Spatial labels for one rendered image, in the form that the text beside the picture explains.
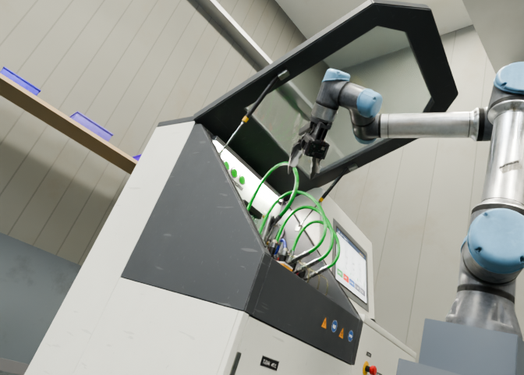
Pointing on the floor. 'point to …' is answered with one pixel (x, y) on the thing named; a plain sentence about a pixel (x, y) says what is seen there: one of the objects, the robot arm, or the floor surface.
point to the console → (379, 355)
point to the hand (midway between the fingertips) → (300, 172)
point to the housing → (110, 252)
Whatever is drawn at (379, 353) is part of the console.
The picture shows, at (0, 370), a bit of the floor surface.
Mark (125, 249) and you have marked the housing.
